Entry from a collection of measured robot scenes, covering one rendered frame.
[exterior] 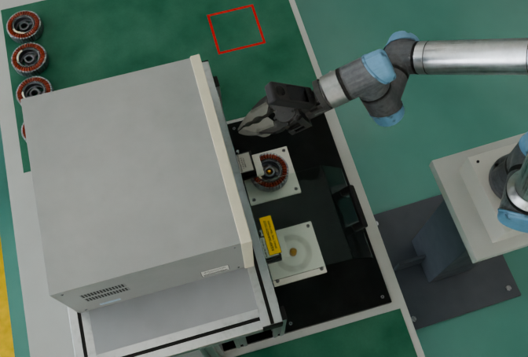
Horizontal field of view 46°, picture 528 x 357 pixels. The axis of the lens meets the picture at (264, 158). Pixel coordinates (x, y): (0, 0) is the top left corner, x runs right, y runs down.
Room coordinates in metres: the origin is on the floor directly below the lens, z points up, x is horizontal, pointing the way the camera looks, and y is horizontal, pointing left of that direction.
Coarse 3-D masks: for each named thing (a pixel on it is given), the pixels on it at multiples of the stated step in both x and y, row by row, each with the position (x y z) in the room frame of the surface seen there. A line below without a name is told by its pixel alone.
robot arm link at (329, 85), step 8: (328, 72) 0.71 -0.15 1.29; (320, 80) 0.68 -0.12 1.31; (328, 80) 0.67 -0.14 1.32; (336, 80) 0.67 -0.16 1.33; (320, 88) 0.66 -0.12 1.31; (328, 88) 0.65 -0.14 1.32; (336, 88) 0.65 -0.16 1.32; (328, 96) 0.64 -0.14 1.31; (336, 96) 0.64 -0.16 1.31; (344, 96) 0.64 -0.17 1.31; (328, 104) 0.63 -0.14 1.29; (336, 104) 0.63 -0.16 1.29
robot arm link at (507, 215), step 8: (512, 176) 0.54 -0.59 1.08; (520, 176) 0.51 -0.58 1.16; (512, 184) 0.51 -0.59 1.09; (520, 184) 0.49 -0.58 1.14; (504, 192) 0.51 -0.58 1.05; (512, 192) 0.49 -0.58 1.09; (520, 192) 0.48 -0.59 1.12; (504, 200) 0.49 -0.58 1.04; (512, 200) 0.48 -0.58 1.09; (520, 200) 0.47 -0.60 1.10; (504, 208) 0.47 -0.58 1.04; (512, 208) 0.46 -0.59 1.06; (520, 208) 0.45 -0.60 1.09; (504, 216) 0.45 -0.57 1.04; (512, 216) 0.44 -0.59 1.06; (520, 216) 0.44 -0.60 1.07; (504, 224) 0.45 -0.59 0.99; (512, 224) 0.44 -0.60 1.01; (520, 224) 0.43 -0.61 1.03
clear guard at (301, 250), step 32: (256, 192) 0.51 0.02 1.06; (288, 192) 0.51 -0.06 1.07; (320, 192) 0.51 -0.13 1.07; (256, 224) 0.43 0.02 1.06; (288, 224) 0.43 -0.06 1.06; (320, 224) 0.43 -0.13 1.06; (352, 224) 0.44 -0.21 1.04; (288, 256) 0.36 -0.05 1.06; (320, 256) 0.35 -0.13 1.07; (352, 256) 0.35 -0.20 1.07
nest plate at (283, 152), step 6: (270, 150) 0.75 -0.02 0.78; (276, 150) 0.75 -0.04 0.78; (282, 150) 0.75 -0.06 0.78; (282, 156) 0.73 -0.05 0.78; (288, 156) 0.73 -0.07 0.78; (288, 162) 0.71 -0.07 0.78; (264, 168) 0.69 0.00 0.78; (276, 168) 0.69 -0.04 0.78; (288, 168) 0.69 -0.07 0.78; (246, 180) 0.65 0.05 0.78
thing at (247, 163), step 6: (240, 156) 0.67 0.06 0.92; (246, 156) 0.67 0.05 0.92; (252, 156) 0.69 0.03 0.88; (258, 156) 0.69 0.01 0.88; (240, 162) 0.65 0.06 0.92; (246, 162) 0.65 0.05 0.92; (252, 162) 0.65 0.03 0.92; (258, 162) 0.67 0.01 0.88; (240, 168) 0.63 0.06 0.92; (246, 168) 0.63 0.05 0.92; (252, 168) 0.63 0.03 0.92; (258, 168) 0.65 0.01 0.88; (246, 174) 0.62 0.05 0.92; (252, 174) 0.63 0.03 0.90; (258, 174) 0.63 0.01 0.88
